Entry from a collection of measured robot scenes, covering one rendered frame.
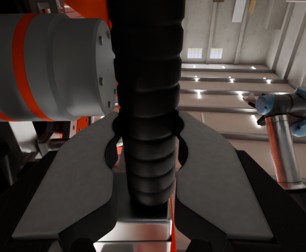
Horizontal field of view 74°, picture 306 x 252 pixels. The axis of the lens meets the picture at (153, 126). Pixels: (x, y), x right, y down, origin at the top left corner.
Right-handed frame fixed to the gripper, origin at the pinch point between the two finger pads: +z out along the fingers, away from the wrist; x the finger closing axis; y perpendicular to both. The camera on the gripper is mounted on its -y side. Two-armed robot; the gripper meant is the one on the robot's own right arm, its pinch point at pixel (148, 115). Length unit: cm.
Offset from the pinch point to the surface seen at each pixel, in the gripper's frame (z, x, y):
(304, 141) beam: 757, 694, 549
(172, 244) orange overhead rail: 130, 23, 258
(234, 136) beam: 795, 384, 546
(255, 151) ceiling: 703, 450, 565
